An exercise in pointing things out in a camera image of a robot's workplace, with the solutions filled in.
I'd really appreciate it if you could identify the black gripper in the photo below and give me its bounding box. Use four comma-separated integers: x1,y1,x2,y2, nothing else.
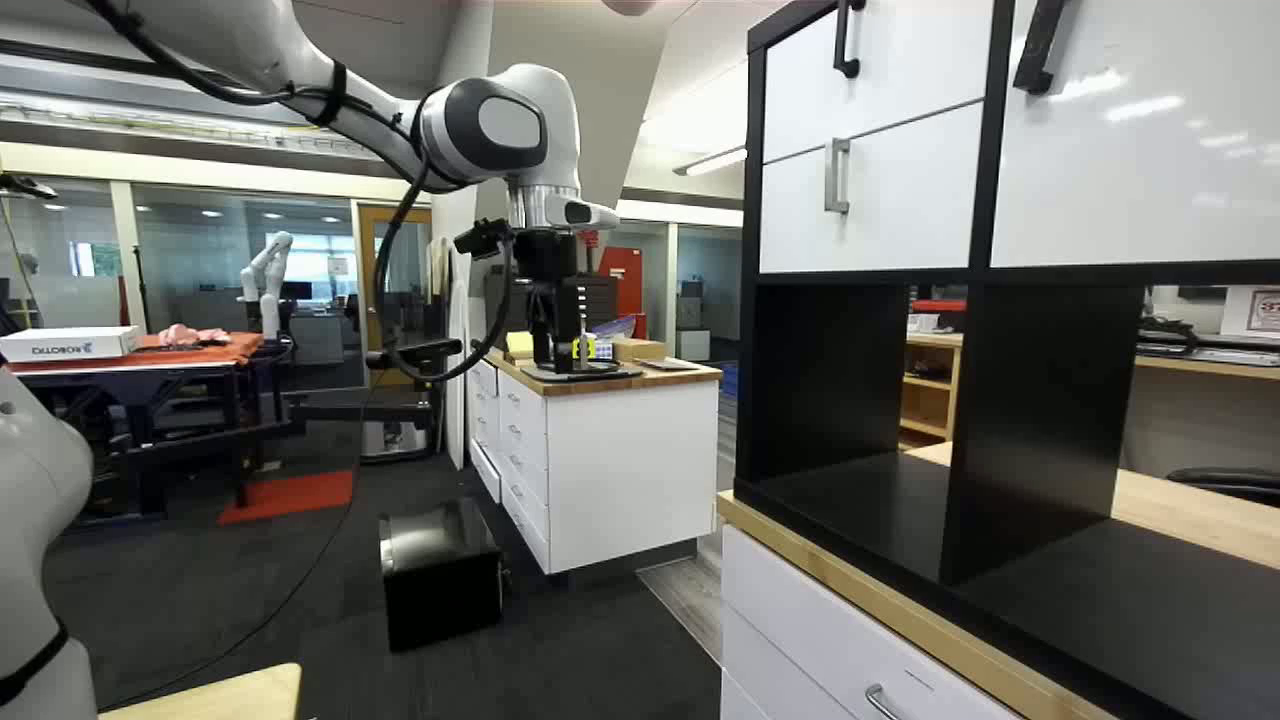
458,219,618,366

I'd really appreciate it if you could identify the black door handle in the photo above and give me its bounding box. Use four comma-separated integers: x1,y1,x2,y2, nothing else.
1013,0,1067,94

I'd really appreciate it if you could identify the white cabinet door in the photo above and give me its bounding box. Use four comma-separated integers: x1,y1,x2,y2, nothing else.
994,0,1280,266

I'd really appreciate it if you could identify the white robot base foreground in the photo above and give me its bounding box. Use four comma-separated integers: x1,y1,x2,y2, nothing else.
0,373,97,720

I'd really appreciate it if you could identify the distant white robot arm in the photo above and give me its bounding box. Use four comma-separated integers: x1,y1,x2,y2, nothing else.
241,232,292,341

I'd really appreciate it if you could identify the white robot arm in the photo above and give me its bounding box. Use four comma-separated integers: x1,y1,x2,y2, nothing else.
85,0,609,373

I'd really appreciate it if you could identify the white island cabinet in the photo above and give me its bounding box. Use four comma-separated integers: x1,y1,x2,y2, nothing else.
468,356,721,576

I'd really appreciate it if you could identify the small black box stool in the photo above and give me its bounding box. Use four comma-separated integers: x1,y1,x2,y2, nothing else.
382,500,503,653

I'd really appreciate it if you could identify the red floor mat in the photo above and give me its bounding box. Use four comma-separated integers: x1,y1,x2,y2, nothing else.
221,466,356,522

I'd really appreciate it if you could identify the white lower left drawer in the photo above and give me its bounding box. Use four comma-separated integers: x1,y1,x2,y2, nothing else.
760,104,986,272

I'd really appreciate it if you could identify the white drawer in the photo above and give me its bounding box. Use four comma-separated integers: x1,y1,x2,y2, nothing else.
766,0,994,160
760,104,986,272

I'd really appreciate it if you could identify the red topped work table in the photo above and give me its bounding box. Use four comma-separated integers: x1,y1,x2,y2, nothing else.
16,333,292,515

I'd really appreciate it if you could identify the white cabinet with wood top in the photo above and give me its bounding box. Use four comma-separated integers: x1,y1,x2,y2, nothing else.
715,491,1280,720

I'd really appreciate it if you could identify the white upper left drawer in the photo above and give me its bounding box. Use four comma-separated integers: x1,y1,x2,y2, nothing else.
766,0,994,160

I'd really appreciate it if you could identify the white flat box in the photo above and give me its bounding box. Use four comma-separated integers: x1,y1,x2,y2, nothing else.
0,328,141,365

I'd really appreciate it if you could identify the black cube shelf unit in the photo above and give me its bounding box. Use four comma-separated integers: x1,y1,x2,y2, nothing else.
734,0,1280,720

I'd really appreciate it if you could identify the silver lower drawer handle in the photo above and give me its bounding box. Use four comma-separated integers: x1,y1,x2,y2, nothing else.
824,138,851,215

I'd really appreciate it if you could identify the black upper drawer handle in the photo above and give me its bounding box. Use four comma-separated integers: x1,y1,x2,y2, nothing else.
834,0,867,80

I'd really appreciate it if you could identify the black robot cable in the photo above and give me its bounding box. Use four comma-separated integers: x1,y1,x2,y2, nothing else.
85,0,523,390

